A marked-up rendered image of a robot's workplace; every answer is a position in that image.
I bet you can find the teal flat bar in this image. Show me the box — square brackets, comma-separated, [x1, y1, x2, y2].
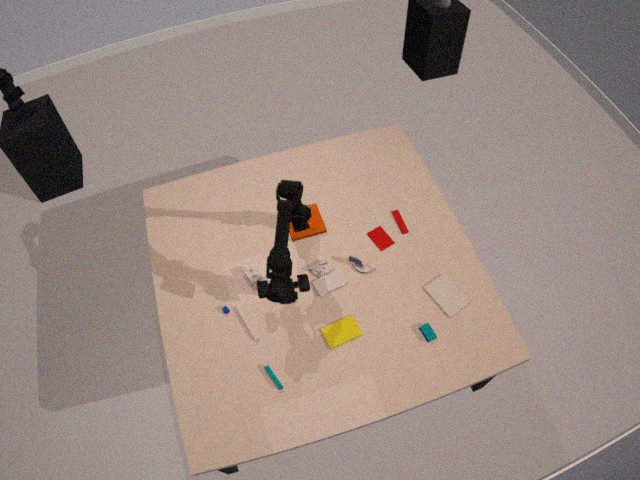
[264, 366, 284, 390]

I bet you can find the small teal rectangular block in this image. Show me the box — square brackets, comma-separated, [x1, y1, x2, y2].
[419, 322, 437, 342]

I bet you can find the yellow flat block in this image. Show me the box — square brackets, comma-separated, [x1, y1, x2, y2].
[320, 315, 362, 349]

